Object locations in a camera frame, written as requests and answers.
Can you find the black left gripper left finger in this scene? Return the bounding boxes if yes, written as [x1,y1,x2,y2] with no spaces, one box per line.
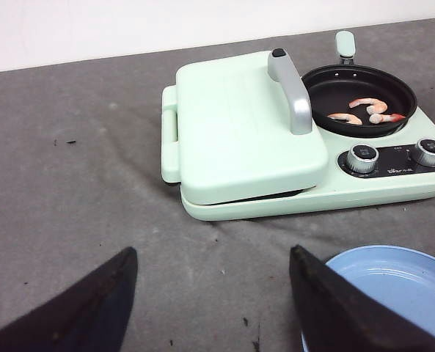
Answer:
[0,247,138,351]

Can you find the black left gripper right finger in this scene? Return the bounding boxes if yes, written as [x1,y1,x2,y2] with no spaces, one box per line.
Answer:
[289,244,435,352]

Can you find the breakfast maker lid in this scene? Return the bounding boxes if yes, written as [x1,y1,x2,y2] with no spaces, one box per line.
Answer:
[176,48,329,205]

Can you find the mint green breakfast maker base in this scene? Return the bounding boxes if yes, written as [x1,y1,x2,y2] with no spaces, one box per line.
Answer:
[161,82,435,221]

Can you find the left pink shrimp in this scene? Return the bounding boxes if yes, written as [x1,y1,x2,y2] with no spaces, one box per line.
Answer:
[327,113,363,125]

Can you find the pink shrimp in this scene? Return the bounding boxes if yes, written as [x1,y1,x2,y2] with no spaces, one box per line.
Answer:
[348,98,388,115]
[327,113,363,125]

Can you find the shrimp pieces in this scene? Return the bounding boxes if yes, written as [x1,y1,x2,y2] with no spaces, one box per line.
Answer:
[369,113,406,125]

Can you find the upper pink shrimp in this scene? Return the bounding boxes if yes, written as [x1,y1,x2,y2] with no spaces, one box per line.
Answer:
[348,98,388,115]

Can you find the blue plate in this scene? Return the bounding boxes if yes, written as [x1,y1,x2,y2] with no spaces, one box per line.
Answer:
[299,244,435,352]

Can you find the left silver knob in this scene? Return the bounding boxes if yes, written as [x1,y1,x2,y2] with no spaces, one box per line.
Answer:
[346,144,379,174]

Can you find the silver knob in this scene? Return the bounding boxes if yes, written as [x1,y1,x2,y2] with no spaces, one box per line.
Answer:
[412,138,435,167]
[346,144,379,174]

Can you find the right silver knob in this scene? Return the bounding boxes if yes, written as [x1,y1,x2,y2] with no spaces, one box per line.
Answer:
[412,138,435,167]

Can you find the black frying pan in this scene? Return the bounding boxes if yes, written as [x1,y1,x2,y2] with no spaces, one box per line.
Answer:
[301,30,418,139]

